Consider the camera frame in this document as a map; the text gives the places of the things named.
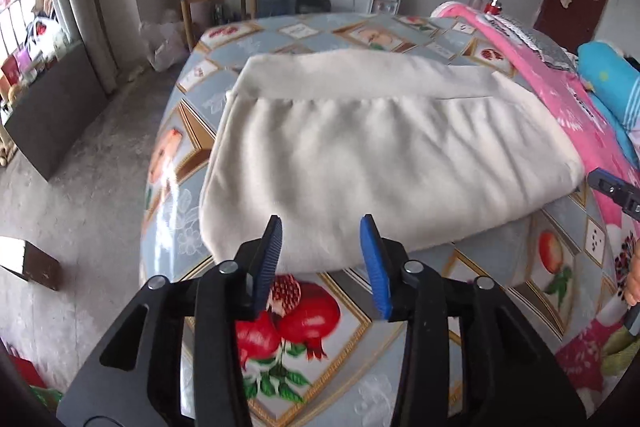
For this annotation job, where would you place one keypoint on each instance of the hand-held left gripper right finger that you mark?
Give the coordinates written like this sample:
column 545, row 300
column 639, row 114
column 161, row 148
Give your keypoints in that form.
column 375, row 267

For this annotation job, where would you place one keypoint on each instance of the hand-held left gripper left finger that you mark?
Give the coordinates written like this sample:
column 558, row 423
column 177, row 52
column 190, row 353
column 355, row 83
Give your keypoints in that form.
column 267, row 262

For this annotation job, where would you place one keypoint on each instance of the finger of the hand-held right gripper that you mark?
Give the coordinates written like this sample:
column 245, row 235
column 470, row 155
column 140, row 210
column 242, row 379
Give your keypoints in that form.
column 617, row 193

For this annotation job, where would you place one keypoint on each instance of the cream jacket with black trim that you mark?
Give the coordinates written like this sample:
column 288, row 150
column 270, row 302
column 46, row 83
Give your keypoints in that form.
column 375, row 157

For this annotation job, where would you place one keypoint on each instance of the person's right hand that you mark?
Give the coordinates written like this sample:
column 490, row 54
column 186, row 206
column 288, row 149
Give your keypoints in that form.
column 632, row 272

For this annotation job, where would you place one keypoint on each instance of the pink floral blanket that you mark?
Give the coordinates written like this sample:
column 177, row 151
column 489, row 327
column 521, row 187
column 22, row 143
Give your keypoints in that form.
column 565, row 107

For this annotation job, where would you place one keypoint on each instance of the blue striped pillow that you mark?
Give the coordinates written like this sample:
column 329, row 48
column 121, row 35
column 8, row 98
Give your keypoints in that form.
column 607, row 77

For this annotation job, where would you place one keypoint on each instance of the silver sequin cloth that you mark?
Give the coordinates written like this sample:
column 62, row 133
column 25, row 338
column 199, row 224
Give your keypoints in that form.
column 530, row 39

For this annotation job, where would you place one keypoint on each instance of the fruit-print patterned tablecloth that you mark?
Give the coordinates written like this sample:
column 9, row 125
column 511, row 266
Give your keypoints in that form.
column 320, row 37

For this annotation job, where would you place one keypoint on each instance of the small cardboard box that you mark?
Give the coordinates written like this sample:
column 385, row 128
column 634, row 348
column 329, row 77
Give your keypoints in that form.
column 30, row 262

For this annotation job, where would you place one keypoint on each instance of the white plastic bag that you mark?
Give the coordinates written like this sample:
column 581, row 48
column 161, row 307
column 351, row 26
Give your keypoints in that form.
column 165, row 47

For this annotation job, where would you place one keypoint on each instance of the grey cabinet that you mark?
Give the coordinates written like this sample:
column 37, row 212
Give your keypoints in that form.
column 55, row 112

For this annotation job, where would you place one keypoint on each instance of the black bag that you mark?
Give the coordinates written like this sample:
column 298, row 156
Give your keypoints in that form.
column 314, row 5

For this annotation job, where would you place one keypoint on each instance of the white water dispenser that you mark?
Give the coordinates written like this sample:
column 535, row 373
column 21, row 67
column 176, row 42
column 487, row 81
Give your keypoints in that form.
column 385, row 1

